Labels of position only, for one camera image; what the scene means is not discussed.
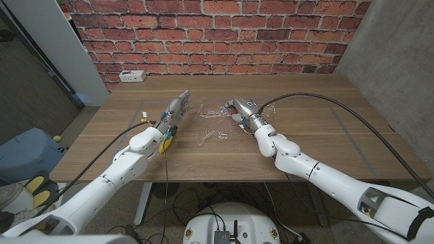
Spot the blue plastic bin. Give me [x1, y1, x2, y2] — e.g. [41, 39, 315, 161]
[0, 127, 67, 186]

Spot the red brick print backdrop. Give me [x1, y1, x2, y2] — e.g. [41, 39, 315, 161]
[63, 0, 372, 92]

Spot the white power outlet box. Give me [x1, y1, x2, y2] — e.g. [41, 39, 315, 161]
[118, 70, 147, 83]

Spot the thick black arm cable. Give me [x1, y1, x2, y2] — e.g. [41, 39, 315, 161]
[33, 120, 157, 218]
[257, 91, 434, 201]

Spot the metal table leg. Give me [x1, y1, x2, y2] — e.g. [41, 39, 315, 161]
[134, 182, 153, 226]
[308, 188, 330, 227]

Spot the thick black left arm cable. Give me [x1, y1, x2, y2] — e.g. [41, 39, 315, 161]
[33, 120, 157, 218]

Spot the clear plastic wrap sheet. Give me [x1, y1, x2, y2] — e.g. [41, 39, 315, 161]
[195, 100, 281, 147]

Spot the black round floor disc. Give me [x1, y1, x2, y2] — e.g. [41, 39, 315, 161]
[151, 182, 180, 199]

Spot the white robot torso base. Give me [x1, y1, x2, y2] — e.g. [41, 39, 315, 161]
[182, 201, 281, 244]

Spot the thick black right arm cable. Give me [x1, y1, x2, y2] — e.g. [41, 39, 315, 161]
[257, 91, 434, 201]

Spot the white flat board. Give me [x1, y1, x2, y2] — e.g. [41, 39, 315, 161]
[56, 182, 90, 204]

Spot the white upright panel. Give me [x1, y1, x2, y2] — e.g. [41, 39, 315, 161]
[2, 0, 110, 108]

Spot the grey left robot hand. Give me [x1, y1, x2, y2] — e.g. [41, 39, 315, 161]
[154, 89, 194, 136]

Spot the yellow toy banana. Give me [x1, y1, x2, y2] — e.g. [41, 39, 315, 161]
[158, 132, 174, 154]

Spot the grey box on torso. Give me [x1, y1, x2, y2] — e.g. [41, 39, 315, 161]
[213, 229, 231, 244]

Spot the black and yellow glove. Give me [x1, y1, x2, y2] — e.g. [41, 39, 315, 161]
[23, 169, 60, 209]

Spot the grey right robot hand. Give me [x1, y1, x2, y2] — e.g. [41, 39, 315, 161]
[223, 97, 269, 134]

